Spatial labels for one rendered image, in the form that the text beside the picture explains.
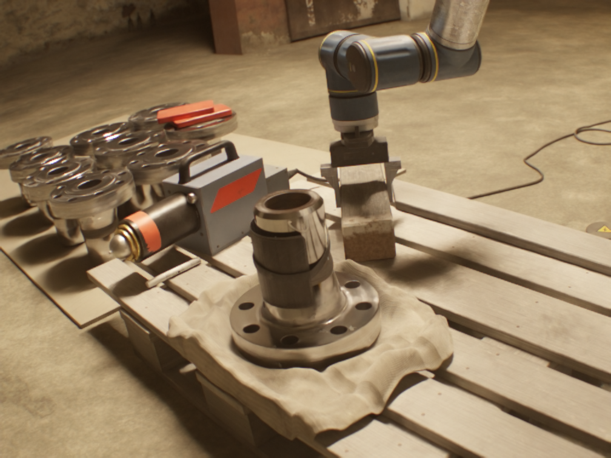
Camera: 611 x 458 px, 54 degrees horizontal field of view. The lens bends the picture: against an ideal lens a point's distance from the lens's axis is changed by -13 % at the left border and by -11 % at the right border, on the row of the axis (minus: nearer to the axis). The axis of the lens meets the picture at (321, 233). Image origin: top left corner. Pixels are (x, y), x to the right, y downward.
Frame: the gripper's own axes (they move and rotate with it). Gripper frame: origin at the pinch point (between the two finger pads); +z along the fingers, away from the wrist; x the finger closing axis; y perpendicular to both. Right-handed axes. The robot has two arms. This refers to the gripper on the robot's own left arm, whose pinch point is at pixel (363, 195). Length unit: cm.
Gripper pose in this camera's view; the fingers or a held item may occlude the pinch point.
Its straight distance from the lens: 157.8
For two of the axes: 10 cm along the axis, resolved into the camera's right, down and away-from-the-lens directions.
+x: -9.9, 1.0, 0.6
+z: 1.2, 9.0, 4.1
